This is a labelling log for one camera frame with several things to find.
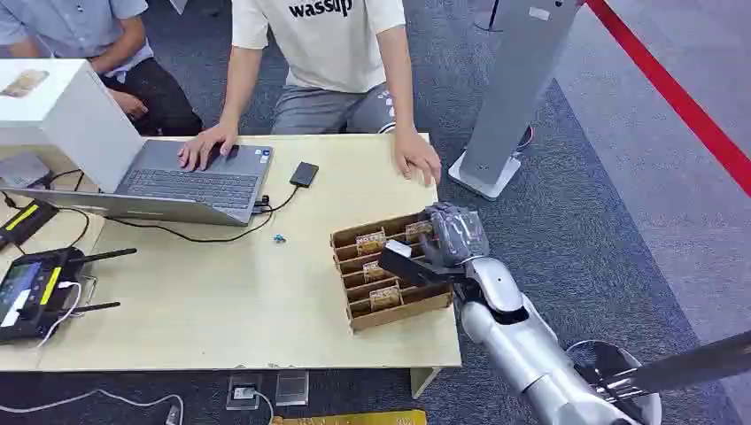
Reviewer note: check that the small black external drive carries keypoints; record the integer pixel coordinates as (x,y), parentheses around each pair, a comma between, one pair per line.
(304,174)

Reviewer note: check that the person's right hand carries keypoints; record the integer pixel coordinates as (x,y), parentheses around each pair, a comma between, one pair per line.
(202,146)

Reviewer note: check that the white cardboard box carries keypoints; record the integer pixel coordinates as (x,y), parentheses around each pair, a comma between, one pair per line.
(64,111)

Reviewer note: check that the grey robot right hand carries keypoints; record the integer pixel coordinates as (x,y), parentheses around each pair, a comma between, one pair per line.
(457,234)

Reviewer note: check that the brown printed card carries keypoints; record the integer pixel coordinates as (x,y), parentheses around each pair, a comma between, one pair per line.
(418,230)
(385,297)
(373,271)
(371,242)

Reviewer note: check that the grey flat pad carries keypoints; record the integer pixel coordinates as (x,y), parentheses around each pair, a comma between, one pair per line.
(20,169)

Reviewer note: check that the yellow board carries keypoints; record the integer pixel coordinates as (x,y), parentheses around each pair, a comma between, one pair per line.
(352,419)

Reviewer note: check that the grey floor stand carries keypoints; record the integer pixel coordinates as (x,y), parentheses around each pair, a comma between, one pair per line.
(516,88)

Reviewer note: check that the person's left hand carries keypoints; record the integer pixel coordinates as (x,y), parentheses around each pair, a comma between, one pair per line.
(418,155)

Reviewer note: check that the black controller with antennas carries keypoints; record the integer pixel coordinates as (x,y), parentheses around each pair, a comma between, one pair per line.
(35,293)

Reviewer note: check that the red floor tape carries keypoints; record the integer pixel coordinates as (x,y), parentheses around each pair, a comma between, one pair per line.
(675,94)

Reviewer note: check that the wooden card box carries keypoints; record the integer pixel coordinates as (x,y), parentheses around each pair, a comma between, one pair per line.
(399,311)

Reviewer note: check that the clear floor socket cover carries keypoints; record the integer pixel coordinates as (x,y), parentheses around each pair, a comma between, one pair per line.
(291,387)

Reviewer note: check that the grey laptop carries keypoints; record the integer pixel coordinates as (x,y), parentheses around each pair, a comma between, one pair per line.
(193,187)

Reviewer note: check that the small blue object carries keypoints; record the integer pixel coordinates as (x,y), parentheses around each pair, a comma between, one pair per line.
(279,238)

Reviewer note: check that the floor power socket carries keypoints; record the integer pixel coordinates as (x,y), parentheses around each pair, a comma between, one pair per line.
(243,392)

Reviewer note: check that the round silver base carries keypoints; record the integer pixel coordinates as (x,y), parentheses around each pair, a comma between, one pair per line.
(628,375)

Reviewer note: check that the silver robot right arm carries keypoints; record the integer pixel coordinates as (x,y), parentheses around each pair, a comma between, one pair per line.
(516,340)

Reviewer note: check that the dark metal bar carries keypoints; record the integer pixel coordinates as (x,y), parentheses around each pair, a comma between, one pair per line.
(680,366)

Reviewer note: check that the person in blue shirt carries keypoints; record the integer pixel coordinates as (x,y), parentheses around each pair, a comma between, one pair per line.
(70,35)

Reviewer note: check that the person in white shirt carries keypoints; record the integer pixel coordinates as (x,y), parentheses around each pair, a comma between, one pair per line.
(328,47)

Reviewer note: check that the black device with yellow stripe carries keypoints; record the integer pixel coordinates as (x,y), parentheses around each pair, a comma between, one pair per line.
(23,222)

